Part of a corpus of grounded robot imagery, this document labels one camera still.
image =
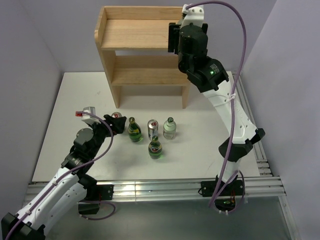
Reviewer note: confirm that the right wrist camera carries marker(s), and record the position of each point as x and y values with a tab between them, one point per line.
193	15

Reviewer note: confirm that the silver blue can left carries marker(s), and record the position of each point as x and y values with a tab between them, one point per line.
116	115

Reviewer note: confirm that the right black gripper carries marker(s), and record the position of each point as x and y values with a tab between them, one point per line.
173	37

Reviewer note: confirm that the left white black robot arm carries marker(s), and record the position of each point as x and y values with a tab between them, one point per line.
70	185

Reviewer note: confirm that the silver can centre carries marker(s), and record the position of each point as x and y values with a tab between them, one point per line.
152	128

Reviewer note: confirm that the green Perrier bottle yellow label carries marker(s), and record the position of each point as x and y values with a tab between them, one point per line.
134	130

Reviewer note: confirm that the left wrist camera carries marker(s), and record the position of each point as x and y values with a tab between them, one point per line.
88	115

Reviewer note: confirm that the wooden three-tier shelf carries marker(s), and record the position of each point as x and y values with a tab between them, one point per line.
132	42

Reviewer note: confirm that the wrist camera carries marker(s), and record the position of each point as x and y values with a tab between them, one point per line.
193	15
88	115

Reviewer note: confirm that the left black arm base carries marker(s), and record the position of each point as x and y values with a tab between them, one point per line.
97	197

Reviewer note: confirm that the clear glass bottle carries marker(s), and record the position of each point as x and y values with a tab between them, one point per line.
169	129

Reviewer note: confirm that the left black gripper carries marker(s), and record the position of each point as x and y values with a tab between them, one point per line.
118	124

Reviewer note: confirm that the aluminium frame rail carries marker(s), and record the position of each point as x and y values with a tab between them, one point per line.
138	179

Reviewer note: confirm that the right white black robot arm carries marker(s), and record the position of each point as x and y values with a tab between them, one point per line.
188	40

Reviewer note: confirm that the green Perrier bottle red label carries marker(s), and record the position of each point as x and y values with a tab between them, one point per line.
155	148

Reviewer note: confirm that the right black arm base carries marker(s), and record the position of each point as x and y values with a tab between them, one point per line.
230	191

